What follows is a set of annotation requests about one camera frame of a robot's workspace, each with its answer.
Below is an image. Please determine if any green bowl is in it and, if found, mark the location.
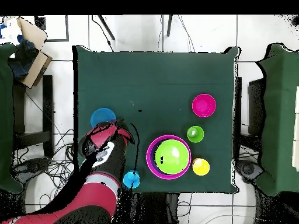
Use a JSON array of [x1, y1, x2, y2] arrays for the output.
[[154, 139, 190, 175]]

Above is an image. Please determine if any dark green tablecloth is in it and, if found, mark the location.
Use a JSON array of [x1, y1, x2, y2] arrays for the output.
[[72, 44, 241, 194]]

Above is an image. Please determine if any grey pedestal foot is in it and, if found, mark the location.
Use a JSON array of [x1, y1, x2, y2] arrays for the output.
[[235, 159, 265, 184], [11, 157, 51, 181]]

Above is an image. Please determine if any yellow cup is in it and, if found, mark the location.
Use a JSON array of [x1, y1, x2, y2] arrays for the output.
[[192, 157, 210, 176]]

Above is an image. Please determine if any large pink bowl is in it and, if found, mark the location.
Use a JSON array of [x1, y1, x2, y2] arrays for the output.
[[146, 134, 192, 180]]

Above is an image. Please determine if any small pink bowl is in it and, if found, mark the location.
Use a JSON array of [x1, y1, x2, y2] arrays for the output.
[[192, 93, 217, 118]]

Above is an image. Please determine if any black tripod leg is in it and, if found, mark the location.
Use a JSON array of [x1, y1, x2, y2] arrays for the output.
[[97, 15, 116, 41], [166, 14, 174, 37]]

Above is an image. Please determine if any cardboard box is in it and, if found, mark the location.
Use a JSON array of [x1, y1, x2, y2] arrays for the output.
[[8, 16, 53, 89]]

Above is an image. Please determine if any small translucent blue bowl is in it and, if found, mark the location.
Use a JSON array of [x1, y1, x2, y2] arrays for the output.
[[90, 107, 117, 128]]

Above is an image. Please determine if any green cloth side table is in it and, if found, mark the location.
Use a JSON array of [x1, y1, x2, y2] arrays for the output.
[[255, 43, 299, 197], [0, 43, 24, 194]]

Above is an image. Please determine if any black square frame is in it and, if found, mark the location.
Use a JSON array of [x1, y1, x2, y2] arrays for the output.
[[34, 15, 70, 43]]

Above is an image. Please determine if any purple bowl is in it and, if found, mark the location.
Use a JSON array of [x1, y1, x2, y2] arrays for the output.
[[149, 138, 189, 176]]

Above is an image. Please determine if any tangle of black cables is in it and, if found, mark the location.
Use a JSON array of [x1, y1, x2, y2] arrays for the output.
[[12, 128, 78, 208]]

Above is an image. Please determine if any black chair frame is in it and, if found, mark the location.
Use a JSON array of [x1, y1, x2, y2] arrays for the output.
[[233, 76, 243, 159], [12, 74, 55, 159]]

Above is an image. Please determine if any green cup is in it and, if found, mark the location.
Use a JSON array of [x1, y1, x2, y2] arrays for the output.
[[186, 125, 205, 144]]

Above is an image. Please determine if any blue cup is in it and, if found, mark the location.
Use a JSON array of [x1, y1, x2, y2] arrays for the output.
[[123, 169, 141, 189]]

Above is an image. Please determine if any dark blue bag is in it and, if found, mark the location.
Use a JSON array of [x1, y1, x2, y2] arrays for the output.
[[9, 34, 39, 81]]

